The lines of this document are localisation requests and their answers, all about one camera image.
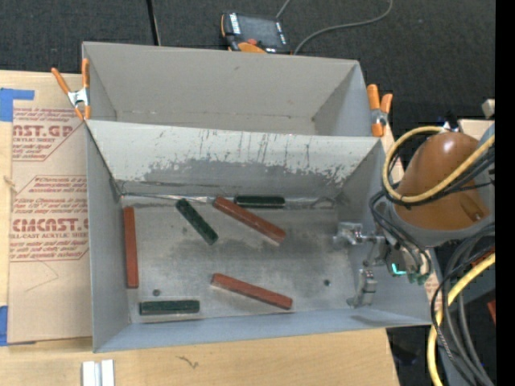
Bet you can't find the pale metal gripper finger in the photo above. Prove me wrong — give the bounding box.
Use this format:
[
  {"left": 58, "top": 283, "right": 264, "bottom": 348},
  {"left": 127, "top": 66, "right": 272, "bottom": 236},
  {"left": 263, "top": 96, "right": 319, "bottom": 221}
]
[
  {"left": 332, "top": 222, "right": 365, "bottom": 246},
  {"left": 347, "top": 269, "right": 379, "bottom": 309}
]

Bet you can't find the dark green flat block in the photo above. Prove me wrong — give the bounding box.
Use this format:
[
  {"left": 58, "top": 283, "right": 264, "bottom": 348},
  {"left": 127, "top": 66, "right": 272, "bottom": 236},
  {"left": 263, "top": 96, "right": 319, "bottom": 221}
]
[
  {"left": 233, "top": 195, "right": 287, "bottom": 210},
  {"left": 138, "top": 299, "right": 201, "bottom": 317},
  {"left": 175, "top": 197, "right": 220, "bottom": 246}
]

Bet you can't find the red-brown flat block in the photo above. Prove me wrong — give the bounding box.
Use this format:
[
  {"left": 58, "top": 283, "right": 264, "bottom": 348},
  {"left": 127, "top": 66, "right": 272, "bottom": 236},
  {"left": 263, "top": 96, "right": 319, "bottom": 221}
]
[
  {"left": 122, "top": 205, "right": 141, "bottom": 290},
  {"left": 212, "top": 195, "right": 288, "bottom": 246},
  {"left": 209, "top": 272, "right": 295, "bottom": 311}
]

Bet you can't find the grey metal bin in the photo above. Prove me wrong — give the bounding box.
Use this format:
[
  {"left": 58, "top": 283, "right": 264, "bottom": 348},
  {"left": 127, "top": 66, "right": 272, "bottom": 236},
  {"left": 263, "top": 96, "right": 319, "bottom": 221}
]
[{"left": 81, "top": 41, "right": 434, "bottom": 354}]

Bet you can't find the brown cardboard board red print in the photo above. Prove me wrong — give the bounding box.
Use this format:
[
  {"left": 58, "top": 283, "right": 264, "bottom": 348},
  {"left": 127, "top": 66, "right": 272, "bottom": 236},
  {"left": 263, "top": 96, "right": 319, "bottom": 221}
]
[{"left": 0, "top": 69, "right": 94, "bottom": 347}]

